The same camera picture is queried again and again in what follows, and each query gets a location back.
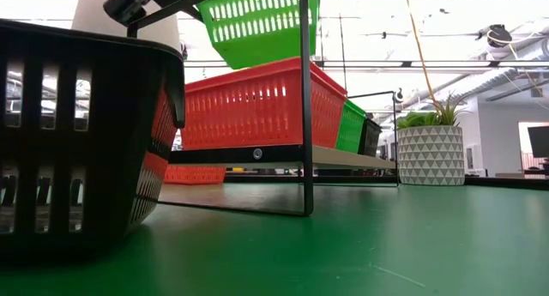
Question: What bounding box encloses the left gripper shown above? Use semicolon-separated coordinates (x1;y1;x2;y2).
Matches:
102;0;235;39

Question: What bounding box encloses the black slotted plastic basket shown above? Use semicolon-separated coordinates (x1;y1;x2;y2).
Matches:
359;118;383;132
358;126;382;158
0;20;186;267

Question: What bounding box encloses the white shade table lamp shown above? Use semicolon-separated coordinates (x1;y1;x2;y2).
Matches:
70;0;181;52

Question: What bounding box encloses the succulent in patterned white pot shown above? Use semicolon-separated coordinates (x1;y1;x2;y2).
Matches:
395;92;473;187

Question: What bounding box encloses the black round ceiling device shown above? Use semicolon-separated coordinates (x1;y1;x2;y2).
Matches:
476;23;514;49

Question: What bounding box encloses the dark computer monitor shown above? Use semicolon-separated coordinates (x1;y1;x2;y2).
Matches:
527;125;549;160

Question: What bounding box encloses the yellow cable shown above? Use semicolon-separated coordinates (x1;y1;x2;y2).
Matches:
402;0;443;115

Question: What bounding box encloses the silver ceiling duct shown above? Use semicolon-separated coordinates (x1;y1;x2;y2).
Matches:
402;66;549;112

